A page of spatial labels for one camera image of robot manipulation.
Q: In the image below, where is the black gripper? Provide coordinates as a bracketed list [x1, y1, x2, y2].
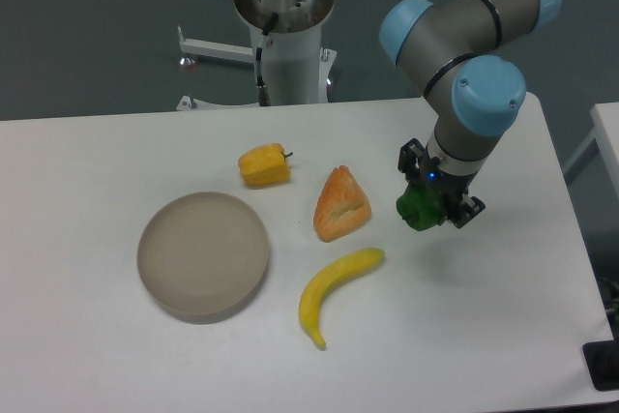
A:
[398, 138, 486, 229]

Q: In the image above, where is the green pepper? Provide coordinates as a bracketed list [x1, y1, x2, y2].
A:
[396, 185, 447, 231]

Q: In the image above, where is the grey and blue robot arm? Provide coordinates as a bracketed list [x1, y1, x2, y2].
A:
[234, 0, 562, 231]

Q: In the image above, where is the yellow pepper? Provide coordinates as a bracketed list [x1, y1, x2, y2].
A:
[238, 143, 291, 188]

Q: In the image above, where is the beige round plate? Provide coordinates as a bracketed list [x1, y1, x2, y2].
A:
[136, 192, 270, 324]

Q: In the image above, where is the orange bread slice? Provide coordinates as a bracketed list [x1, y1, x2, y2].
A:
[313, 165, 371, 242]

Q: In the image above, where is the yellow banana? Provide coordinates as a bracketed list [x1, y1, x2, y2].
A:
[298, 248, 385, 350]

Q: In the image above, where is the white side table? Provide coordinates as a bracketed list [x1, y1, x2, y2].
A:
[562, 102, 618, 192]

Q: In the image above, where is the black device at table edge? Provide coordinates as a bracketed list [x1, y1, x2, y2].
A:
[582, 339, 619, 392]

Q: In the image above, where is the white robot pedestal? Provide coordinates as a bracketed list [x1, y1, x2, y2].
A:
[178, 0, 337, 106]

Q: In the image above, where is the black cable on pedestal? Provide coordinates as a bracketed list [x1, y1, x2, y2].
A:
[254, 12, 280, 107]

